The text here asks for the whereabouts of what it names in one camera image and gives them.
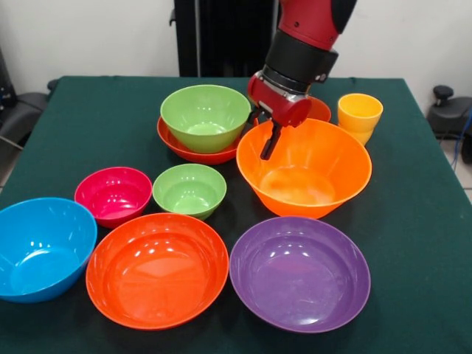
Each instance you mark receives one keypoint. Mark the purple bowl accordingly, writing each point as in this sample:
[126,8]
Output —
[298,276]

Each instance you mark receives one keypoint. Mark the small green bowl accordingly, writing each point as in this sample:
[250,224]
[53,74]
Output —
[189,191]

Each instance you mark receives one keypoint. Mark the pink bowl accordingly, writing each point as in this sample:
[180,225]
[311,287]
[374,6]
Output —
[112,195]

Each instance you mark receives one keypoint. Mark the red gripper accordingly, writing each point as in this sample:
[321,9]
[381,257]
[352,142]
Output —
[278,101]

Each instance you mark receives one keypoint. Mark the black device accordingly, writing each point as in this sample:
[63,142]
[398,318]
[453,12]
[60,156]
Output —
[5,85]

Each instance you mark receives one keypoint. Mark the large orange bowl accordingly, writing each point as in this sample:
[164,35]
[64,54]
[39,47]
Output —
[313,177]

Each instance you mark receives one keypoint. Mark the blue bowl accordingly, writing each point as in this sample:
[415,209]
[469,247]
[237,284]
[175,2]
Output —
[40,254]

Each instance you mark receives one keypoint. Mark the large red bowl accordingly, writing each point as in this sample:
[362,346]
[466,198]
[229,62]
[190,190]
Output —
[199,156]
[156,276]

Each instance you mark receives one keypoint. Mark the yellow cup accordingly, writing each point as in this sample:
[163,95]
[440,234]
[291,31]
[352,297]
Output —
[359,112]

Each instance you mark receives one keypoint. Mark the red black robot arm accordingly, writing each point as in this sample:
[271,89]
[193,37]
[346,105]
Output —
[306,40]

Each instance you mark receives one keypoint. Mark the dark green table cloth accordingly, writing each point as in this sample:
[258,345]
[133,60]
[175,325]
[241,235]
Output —
[110,129]

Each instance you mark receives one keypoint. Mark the large green bowl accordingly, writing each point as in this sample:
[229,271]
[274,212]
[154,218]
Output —
[204,118]

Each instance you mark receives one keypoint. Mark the small red bowl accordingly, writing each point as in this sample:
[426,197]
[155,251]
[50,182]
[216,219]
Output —
[321,110]

